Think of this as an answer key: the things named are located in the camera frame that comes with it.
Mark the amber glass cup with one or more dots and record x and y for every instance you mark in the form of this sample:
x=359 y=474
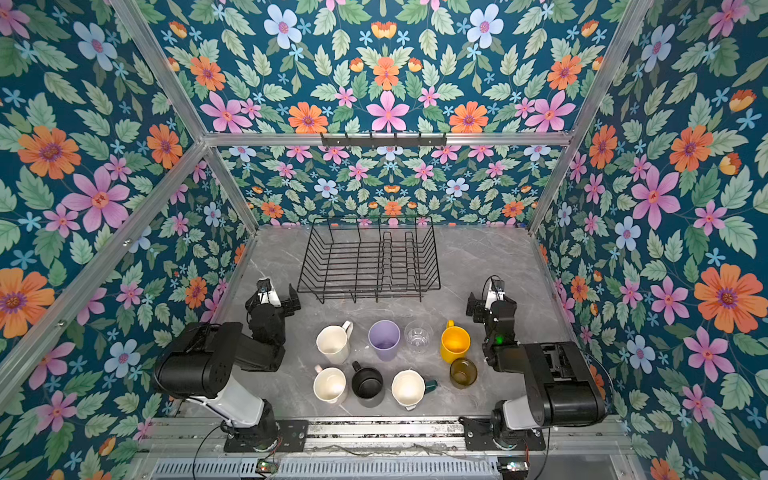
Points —
x=463 y=373

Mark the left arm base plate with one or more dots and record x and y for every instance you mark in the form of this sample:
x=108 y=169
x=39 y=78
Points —
x=287 y=436

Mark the black hook rail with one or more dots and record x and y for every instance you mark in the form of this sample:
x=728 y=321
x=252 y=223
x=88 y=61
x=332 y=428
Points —
x=371 y=140

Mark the lilac plastic tumbler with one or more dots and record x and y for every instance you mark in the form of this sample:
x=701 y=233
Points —
x=384 y=337

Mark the black wire dish rack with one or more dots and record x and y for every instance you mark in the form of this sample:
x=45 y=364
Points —
x=370 y=258

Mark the aluminium mounting rail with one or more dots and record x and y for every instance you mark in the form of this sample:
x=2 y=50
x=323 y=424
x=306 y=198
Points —
x=439 y=435

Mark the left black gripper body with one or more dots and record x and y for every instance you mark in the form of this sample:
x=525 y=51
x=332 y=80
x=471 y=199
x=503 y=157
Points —
x=285 y=298

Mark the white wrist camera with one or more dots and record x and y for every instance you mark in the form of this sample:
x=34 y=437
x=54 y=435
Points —
x=266 y=293
x=495 y=291

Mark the black mug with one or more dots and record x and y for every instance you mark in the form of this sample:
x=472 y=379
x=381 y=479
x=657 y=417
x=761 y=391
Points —
x=367 y=385

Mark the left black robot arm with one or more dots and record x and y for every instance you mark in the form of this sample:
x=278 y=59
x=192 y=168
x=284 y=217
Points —
x=197 y=366

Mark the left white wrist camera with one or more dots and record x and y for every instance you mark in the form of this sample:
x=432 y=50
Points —
x=266 y=293

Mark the clear glass cup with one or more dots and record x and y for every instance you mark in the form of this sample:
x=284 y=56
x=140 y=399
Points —
x=418 y=336

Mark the white ceramic mug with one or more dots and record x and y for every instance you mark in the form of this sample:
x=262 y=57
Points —
x=333 y=342

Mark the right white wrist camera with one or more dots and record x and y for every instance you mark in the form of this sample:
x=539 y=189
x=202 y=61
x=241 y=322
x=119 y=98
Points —
x=495 y=291

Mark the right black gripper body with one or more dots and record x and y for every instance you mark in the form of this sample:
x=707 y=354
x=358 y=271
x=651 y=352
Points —
x=480 y=306

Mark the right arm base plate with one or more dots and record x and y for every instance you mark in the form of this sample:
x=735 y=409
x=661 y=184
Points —
x=486 y=434

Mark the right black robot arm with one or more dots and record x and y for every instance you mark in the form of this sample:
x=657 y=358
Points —
x=560 y=390

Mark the white slotted cable duct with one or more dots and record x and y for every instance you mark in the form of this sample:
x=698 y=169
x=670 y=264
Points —
x=330 y=468

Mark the yellow mug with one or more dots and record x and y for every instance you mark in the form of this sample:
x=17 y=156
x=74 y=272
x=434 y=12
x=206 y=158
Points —
x=455 y=342

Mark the dark green mug cream inside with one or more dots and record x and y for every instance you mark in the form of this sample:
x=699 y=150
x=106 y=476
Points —
x=409 y=388

